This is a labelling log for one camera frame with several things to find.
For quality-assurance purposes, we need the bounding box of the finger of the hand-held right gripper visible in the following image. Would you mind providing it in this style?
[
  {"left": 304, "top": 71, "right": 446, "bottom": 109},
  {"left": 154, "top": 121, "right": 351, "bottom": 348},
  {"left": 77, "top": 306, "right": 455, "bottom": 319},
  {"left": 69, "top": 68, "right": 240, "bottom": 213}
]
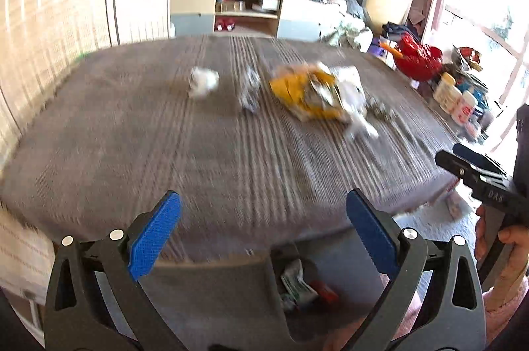
[
  {"left": 435, "top": 150, "right": 510, "bottom": 192},
  {"left": 452, "top": 143, "right": 509, "bottom": 178}
]

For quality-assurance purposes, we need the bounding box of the white green printed carton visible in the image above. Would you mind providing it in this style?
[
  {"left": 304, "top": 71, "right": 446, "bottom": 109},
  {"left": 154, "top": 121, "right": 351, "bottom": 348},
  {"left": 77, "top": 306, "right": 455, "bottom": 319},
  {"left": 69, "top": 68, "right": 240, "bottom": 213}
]
[{"left": 331, "top": 66, "right": 380, "bottom": 140}]

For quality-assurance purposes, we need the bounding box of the red plastic toy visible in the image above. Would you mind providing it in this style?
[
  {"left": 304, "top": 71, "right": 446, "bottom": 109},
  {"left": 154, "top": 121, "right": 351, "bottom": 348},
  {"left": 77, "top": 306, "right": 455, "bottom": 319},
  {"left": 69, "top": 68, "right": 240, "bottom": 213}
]
[{"left": 392, "top": 33, "right": 444, "bottom": 82}]

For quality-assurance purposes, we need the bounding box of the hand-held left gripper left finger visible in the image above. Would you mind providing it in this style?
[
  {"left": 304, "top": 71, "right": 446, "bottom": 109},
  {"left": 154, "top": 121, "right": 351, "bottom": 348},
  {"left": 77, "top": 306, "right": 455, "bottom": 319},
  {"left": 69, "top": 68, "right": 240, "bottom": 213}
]
[{"left": 43, "top": 190, "right": 186, "bottom": 351}]

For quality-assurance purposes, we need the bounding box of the pile of light clothes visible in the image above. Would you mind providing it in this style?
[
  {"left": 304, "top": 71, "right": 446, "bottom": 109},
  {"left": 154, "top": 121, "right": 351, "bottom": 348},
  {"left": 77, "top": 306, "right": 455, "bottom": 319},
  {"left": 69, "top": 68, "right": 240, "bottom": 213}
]
[{"left": 319, "top": 0, "right": 373, "bottom": 53}]

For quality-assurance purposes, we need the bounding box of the white star print wrapper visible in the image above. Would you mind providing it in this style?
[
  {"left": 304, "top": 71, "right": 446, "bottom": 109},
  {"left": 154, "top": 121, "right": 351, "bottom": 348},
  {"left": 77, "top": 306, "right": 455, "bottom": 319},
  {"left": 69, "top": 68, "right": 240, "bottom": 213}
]
[{"left": 239, "top": 67, "right": 262, "bottom": 112}]

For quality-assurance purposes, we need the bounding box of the person's right hand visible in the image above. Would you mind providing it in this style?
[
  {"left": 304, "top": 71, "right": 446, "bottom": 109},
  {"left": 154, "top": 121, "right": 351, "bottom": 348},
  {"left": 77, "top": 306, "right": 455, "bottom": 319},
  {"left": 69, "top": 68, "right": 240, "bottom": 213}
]
[{"left": 474, "top": 205, "right": 529, "bottom": 296}]

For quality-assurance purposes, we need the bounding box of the green white wrapper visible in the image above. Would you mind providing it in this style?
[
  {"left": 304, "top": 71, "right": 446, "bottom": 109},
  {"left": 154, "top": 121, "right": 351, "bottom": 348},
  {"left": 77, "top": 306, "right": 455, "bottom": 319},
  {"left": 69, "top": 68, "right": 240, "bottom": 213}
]
[{"left": 280, "top": 259, "right": 319, "bottom": 312}]

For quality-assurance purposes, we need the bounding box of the grey trash bin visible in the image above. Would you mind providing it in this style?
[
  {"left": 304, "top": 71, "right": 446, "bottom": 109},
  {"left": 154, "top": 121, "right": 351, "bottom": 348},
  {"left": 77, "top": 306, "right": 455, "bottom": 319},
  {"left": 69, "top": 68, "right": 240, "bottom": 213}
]
[{"left": 142, "top": 242, "right": 397, "bottom": 351}]

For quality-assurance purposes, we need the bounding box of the small green crumpled wrapper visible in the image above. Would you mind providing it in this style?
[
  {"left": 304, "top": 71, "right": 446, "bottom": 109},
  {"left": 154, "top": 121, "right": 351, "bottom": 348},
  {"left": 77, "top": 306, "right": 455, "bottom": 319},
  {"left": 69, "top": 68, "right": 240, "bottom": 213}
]
[{"left": 367, "top": 97, "right": 396, "bottom": 124}]

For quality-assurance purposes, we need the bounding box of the large window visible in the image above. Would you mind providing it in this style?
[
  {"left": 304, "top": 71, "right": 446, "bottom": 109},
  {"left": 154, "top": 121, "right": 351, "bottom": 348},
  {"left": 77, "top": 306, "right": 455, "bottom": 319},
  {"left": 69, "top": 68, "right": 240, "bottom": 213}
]
[{"left": 432, "top": 0, "right": 529, "bottom": 145}]

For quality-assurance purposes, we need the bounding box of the grey striped blanket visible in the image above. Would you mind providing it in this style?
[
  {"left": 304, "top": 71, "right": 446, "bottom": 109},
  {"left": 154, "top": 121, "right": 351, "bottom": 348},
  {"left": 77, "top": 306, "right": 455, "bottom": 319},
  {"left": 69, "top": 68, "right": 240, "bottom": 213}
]
[{"left": 0, "top": 33, "right": 459, "bottom": 252}]

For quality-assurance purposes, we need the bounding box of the dark folded clothing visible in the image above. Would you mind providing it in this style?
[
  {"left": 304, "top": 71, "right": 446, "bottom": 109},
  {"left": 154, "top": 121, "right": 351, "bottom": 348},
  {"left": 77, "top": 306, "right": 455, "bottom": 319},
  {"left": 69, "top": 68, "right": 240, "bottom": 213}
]
[{"left": 381, "top": 21, "right": 419, "bottom": 46}]

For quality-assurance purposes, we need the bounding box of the shiny foil snack bag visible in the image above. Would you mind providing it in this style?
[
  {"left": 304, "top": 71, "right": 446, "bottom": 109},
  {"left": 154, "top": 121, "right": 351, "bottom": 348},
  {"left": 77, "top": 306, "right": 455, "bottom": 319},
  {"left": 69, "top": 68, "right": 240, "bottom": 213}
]
[{"left": 452, "top": 45, "right": 483, "bottom": 72}]

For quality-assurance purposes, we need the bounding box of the person's right forearm pink sleeve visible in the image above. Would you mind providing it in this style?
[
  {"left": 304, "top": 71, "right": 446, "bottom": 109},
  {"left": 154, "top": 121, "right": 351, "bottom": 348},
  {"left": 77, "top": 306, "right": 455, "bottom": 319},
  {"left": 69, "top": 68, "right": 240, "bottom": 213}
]
[{"left": 483, "top": 277, "right": 529, "bottom": 337}]

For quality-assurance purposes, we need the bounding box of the red wrapper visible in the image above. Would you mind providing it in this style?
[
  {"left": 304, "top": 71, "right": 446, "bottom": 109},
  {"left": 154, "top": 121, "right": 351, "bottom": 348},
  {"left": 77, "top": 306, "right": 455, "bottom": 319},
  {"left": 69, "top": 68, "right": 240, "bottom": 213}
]
[{"left": 311, "top": 281, "right": 340, "bottom": 304}]

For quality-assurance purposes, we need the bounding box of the crumpled white tissue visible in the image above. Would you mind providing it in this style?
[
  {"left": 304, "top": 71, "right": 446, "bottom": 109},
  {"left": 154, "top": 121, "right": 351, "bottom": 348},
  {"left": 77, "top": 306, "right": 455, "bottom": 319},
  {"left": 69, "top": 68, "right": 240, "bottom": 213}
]
[{"left": 188, "top": 66, "right": 221, "bottom": 99}]

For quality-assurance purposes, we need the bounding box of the beige television cabinet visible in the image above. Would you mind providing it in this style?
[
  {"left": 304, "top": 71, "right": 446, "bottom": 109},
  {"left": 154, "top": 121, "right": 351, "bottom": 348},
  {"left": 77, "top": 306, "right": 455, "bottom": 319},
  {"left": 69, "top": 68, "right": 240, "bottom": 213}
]
[{"left": 169, "top": 0, "right": 344, "bottom": 42}]

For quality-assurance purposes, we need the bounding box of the yellow snack bag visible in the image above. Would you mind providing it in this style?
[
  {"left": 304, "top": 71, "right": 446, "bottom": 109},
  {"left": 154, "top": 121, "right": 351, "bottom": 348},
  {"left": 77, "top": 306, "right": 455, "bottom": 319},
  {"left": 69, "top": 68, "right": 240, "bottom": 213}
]
[{"left": 269, "top": 62, "right": 348, "bottom": 123}]

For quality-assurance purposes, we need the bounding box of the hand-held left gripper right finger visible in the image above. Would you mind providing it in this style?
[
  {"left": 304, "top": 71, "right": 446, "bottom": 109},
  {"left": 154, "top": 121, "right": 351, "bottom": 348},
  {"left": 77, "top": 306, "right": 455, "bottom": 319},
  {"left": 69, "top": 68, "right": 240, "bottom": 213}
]
[{"left": 345, "top": 188, "right": 486, "bottom": 351}]

